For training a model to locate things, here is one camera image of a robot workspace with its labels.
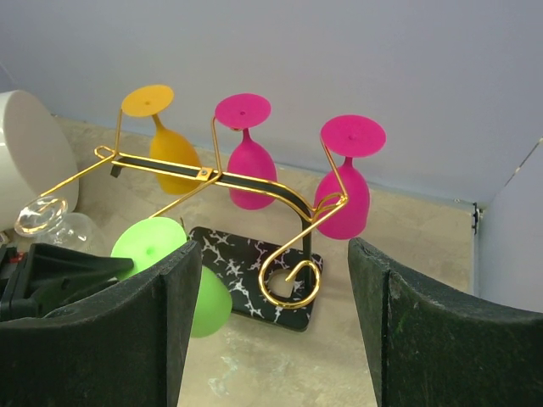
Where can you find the clear glass wine glass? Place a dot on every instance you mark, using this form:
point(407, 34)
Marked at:
point(48, 220)

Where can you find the orange plastic wine glass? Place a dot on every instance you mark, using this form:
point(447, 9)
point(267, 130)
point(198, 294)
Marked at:
point(167, 145)

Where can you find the pink plastic wine glass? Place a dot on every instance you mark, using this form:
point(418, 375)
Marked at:
point(350, 136)
point(242, 112)

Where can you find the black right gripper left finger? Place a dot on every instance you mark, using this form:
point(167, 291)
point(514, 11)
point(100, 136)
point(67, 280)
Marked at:
point(123, 346)

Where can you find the white cylindrical container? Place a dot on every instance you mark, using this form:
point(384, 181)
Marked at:
point(35, 153)

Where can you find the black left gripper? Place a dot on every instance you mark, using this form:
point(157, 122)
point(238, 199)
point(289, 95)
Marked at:
point(56, 276)

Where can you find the pink plastic wine glass front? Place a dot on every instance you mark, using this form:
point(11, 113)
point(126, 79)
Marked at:
point(350, 136)

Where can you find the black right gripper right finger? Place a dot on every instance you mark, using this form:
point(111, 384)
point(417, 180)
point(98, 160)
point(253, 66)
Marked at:
point(429, 344)

